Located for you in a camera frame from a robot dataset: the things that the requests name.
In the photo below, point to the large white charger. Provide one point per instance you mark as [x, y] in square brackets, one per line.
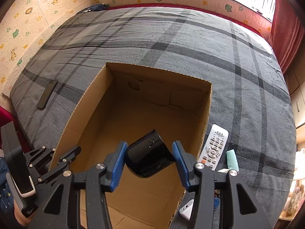
[186, 210]

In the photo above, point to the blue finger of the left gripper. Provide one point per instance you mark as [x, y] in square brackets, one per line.
[39, 158]
[62, 165]

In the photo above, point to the cream wardrobe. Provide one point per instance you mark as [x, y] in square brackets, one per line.
[294, 78]

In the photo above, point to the red curtain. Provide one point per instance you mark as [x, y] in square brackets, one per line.
[286, 34]

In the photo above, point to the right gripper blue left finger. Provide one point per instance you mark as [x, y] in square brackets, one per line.
[97, 181]

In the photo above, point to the black cylindrical speaker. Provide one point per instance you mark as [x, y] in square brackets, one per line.
[148, 155]

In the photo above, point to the mint green tube bottle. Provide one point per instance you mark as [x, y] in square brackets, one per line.
[232, 163]

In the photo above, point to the dark blue cloth bundle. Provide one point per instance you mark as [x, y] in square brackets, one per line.
[95, 7]

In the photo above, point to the metal keyring with beads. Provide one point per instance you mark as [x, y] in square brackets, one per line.
[217, 192]

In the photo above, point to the brown cardboard box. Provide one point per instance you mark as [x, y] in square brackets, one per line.
[123, 103]

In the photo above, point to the white remote control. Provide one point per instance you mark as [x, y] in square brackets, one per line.
[214, 146]

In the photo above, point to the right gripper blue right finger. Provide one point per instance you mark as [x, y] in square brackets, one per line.
[200, 179]

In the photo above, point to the grey plaid bed sheet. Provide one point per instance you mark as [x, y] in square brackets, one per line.
[250, 98]

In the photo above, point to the black smartphone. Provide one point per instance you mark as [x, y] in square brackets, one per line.
[46, 95]

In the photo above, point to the small white plug adapter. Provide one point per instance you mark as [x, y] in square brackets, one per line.
[223, 170]

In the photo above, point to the person left hand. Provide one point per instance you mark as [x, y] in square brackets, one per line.
[21, 219]

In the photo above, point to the blue oval key fob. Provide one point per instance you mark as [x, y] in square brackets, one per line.
[216, 203]

